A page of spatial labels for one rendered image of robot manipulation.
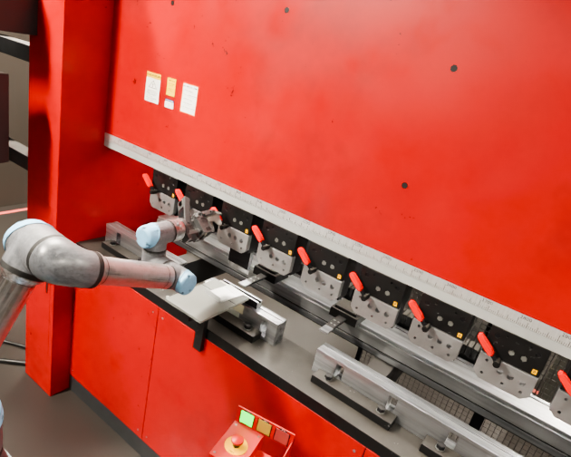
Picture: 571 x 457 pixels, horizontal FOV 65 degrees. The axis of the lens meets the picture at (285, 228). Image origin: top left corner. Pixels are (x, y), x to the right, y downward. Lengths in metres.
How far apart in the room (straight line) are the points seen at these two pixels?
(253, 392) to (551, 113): 1.28
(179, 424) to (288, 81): 1.47
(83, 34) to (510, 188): 1.67
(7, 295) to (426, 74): 1.21
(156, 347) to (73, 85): 1.14
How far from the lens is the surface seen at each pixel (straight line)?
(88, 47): 2.14
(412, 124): 1.33
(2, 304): 1.32
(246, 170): 1.64
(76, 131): 2.17
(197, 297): 1.73
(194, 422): 2.07
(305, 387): 1.63
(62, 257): 1.19
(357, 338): 1.89
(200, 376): 1.92
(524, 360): 1.40
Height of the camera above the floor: 1.89
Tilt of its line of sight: 20 degrees down
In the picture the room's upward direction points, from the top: 13 degrees clockwise
